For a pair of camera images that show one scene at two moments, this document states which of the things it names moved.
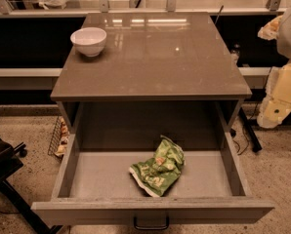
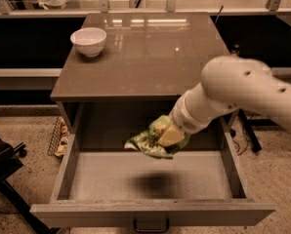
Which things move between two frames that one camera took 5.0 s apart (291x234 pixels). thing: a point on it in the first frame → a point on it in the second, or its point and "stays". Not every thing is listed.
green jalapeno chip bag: [159, 175] → [148, 140]
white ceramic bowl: [89, 40] stays
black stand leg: [255, 142] stays
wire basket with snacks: [60, 137] stays
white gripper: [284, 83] → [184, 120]
